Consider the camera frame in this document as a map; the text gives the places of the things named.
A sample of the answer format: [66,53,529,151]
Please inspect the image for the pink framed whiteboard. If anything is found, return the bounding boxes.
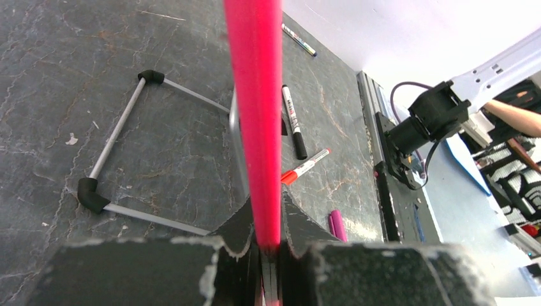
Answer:
[223,0,284,306]

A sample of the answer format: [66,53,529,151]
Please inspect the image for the red whiteboard marker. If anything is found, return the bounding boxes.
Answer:
[281,149,330,186]

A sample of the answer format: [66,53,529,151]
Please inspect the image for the grey whiteboard stand bar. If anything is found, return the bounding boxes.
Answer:
[77,69,248,235]

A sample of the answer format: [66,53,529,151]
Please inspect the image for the black rainbow marker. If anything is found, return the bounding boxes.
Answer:
[281,85,308,160]

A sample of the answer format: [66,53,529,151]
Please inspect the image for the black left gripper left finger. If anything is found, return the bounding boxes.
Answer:
[27,201,258,305]

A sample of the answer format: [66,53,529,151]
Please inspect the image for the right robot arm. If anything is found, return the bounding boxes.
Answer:
[376,29,540,190]

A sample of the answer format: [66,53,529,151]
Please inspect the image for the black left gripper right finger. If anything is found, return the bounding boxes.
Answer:
[279,192,495,305]

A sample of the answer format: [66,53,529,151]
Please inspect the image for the blue whiteboard marker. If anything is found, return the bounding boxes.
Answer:
[281,24,317,57]

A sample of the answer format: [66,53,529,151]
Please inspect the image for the right black whiteboard foot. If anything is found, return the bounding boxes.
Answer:
[281,118,288,136]

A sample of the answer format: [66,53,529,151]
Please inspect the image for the magenta marker cap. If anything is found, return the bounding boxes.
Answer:
[328,210,348,242]

